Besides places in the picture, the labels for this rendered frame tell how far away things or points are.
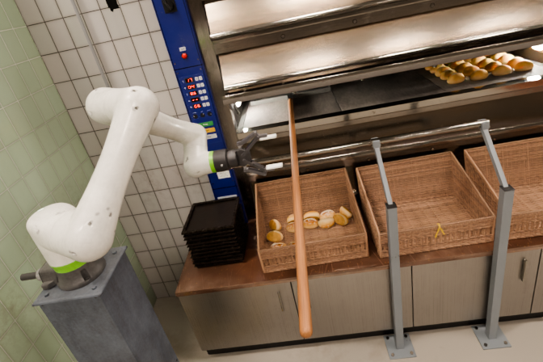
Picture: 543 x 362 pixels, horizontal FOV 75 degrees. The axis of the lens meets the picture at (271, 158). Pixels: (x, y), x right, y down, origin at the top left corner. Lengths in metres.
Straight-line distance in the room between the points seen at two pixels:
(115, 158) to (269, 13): 1.11
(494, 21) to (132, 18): 1.78
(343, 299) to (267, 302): 0.40
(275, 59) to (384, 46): 0.55
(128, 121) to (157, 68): 0.95
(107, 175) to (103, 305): 0.41
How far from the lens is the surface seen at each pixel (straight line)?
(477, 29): 2.12
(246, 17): 1.89
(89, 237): 1.07
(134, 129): 1.11
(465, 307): 2.27
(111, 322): 1.32
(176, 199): 2.34
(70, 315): 1.35
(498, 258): 2.00
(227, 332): 2.23
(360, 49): 1.94
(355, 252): 1.91
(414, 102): 2.11
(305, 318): 0.92
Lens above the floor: 1.91
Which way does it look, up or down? 26 degrees down
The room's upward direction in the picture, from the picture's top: 13 degrees counter-clockwise
